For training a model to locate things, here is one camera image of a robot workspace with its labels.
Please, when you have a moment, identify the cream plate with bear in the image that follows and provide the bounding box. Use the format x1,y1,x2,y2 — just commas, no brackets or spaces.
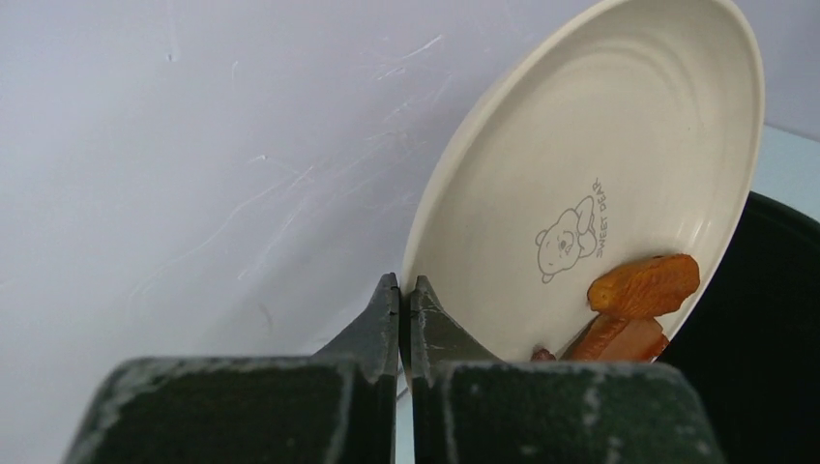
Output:
400,1,765,362

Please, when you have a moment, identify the purple octopus tentacle piece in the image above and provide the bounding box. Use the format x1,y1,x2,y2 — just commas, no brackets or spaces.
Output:
530,347,556,363

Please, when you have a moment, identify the black plastic trash bin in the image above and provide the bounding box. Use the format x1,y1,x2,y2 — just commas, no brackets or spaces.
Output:
661,193,819,463

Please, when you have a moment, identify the brown sausage piece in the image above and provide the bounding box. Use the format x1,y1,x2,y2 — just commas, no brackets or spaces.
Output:
561,314,669,362

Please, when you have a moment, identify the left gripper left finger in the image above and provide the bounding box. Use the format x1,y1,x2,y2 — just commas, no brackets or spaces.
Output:
66,274,400,463

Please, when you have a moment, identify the orange fried food piece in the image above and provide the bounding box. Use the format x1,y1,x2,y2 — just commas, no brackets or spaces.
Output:
587,253,701,319

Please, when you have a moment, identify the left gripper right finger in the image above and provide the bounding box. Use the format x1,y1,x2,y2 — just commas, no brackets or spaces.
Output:
408,276,724,463

